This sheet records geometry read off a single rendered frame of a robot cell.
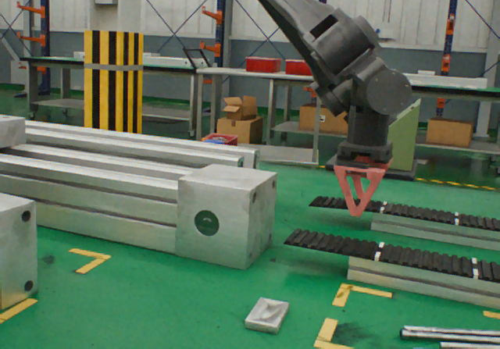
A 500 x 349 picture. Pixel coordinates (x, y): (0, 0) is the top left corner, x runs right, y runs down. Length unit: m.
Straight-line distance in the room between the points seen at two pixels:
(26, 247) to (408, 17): 7.96
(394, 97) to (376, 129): 0.09
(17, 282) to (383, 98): 0.46
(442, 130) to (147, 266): 5.08
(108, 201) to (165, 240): 0.09
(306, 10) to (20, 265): 0.53
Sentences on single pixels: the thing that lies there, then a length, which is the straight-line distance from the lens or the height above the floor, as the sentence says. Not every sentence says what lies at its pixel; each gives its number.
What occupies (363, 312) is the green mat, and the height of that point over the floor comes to 0.78.
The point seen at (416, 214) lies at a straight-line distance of 0.78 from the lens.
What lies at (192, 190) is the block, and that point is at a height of 0.86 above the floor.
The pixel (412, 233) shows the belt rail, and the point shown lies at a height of 0.79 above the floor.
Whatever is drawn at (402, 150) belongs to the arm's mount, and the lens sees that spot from 1.23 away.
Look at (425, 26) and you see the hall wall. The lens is 8.32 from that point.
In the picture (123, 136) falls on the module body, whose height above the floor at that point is 0.86.
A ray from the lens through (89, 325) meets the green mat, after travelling 0.51.
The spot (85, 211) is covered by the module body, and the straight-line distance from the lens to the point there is 0.72.
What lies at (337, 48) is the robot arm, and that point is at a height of 1.03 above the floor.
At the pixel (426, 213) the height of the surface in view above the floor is 0.81.
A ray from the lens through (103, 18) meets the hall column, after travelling 4.26.
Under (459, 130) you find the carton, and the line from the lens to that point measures 5.56.
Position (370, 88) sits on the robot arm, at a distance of 0.68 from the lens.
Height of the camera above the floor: 1.03
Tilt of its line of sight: 12 degrees down
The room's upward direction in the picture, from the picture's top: 3 degrees clockwise
